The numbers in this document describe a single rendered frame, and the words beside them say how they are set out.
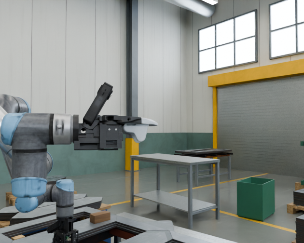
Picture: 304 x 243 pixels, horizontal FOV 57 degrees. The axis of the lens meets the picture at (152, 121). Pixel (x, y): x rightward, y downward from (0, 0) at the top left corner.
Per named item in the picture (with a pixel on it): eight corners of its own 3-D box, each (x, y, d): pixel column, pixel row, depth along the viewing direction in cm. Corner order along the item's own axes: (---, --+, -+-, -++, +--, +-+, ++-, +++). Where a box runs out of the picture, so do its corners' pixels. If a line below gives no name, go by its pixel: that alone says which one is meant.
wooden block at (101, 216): (105, 217, 186) (105, 209, 186) (110, 219, 182) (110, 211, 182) (89, 222, 178) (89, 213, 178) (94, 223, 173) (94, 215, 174)
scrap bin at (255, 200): (248, 208, 511) (248, 176, 512) (275, 213, 481) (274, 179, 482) (233, 216, 464) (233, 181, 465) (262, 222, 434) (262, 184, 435)
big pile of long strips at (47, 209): (82, 197, 263) (82, 191, 263) (110, 205, 237) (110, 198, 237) (-11, 218, 202) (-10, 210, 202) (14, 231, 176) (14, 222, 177)
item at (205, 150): (172, 182, 765) (172, 150, 767) (211, 175, 871) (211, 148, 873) (196, 186, 700) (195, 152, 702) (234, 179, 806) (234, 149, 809)
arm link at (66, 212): (52, 205, 123) (68, 202, 129) (52, 216, 123) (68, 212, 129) (62, 209, 118) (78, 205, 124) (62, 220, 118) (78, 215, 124)
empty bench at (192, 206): (130, 207, 518) (130, 155, 521) (158, 200, 563) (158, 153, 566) (190, 229, 403) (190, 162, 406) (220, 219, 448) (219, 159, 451)
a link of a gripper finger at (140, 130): (157, 141, 73) (122, 142, 71) (157, 119, 74) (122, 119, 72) (160, 141, 70) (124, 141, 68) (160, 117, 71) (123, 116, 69)
